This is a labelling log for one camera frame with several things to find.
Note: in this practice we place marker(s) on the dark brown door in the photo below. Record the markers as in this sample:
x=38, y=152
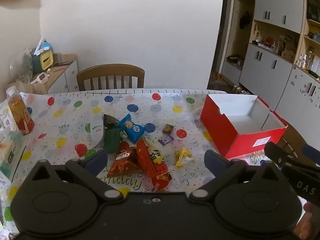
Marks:
x=222, y=30

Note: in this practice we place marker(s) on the dark green snack packet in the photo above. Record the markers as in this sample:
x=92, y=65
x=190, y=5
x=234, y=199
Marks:
x=112, y=141

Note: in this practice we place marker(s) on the orange juice bottle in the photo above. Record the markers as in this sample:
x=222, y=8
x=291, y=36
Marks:
x=21, y=115

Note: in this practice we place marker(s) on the blue round container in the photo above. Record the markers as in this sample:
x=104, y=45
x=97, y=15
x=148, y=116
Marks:
x=46, y=46

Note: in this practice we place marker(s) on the small purple candy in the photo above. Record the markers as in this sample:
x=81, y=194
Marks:
x=165, y=140

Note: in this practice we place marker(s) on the clear glass jar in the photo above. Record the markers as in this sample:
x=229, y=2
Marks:
x=20, y=65

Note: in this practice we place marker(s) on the small patterned shoes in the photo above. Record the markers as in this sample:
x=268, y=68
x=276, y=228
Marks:
x=240, y=90

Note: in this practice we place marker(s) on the blue snack packet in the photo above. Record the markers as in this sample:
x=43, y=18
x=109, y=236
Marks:
x=132, y=130

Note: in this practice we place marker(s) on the white wood-topped side cabinet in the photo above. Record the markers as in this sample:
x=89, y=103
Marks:
x=63, y=77

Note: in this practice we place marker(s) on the green tissue pack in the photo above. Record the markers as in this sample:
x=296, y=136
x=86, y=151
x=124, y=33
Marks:
x=10, y=150

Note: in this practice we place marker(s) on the black hanging hat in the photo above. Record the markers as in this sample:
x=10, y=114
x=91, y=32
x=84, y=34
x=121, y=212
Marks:
x=245, y=20

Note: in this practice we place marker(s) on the person's right hand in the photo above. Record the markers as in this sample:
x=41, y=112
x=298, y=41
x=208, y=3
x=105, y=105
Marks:
x=312, y=211

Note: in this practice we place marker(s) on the black snack packet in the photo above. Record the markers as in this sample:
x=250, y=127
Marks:
x=110, y=121

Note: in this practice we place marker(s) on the balloon print tablecloth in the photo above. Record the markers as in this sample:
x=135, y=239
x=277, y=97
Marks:
x=75, y=120

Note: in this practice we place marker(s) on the brown paper bag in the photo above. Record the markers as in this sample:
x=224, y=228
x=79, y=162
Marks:
x=32, y=88

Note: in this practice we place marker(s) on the white toy device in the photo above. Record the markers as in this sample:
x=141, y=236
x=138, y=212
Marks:
x=41, y=77

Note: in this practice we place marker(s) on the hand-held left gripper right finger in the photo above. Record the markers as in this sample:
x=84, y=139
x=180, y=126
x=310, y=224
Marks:
x=215, y=161

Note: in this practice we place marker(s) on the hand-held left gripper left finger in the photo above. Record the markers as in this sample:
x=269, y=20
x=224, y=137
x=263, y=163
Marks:
x=96, y=160

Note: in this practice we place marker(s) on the orange cookie packet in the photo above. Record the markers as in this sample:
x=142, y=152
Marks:
x=123, y=162

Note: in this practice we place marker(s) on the long red snack packet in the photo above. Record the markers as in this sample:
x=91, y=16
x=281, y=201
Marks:
x=147, y=162

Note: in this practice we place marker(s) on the group of jars and bottles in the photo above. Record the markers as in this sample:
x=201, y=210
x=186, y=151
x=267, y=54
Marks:
x=307, y=60

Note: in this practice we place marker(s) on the red cardboard box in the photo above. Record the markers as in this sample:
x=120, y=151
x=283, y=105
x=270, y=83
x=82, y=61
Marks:
x=245, y=142

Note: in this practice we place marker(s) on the green yellow tissue box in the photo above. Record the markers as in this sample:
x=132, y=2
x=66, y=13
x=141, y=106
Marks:
x=45, y=60

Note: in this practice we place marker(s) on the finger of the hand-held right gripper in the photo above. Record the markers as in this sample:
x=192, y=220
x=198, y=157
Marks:
x=311, y=151
x=278, y=153

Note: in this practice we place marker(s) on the wooden chair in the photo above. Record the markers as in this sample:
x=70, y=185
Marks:
x=110, y=70

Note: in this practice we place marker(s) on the small brown candy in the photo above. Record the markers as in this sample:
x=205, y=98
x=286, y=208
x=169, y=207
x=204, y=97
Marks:
x=168, y=129

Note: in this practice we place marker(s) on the black flat tablet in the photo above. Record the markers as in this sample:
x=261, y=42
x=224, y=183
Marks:
x=63, y=63

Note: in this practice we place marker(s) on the grey wooden wall cabinet unit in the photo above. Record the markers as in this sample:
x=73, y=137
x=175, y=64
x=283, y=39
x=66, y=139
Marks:
x=265, y=62

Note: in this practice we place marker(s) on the small yellow snack packet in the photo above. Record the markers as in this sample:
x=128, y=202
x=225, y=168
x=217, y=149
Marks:
x=183, y=157

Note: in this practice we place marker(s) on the tan slippers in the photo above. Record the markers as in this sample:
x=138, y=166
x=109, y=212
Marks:
x=218, y=76

